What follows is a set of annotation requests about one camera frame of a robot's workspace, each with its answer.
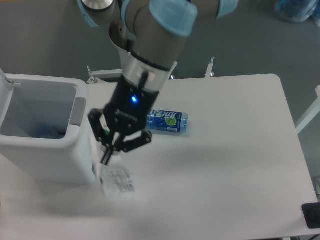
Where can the black device at table edge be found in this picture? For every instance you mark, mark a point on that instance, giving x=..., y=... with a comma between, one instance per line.
x=311, y=212

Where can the white pedestal base frame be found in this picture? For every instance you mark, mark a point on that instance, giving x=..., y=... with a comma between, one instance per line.
x=101, y=76

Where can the white frame bar right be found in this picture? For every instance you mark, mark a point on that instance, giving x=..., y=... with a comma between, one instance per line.
x=309, y=114

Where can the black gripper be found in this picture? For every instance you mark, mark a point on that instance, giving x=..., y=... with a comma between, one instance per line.
x=126, y=114

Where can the white plastic trash can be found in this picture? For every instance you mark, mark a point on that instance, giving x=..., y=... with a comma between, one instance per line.
x=44, y=127

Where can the blue plastic drink bottle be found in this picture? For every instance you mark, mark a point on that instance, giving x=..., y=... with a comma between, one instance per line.
x=167, y=121

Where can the blue plastic bag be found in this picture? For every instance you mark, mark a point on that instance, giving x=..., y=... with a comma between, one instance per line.
x=295, y=11

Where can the white plastic wrapper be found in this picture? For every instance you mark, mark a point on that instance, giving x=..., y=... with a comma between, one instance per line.
x=115, y=179

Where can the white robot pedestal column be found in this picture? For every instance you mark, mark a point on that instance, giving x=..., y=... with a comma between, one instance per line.
x=122, y=39

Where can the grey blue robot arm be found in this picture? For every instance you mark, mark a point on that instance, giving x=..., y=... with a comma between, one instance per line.
x=152, y=34

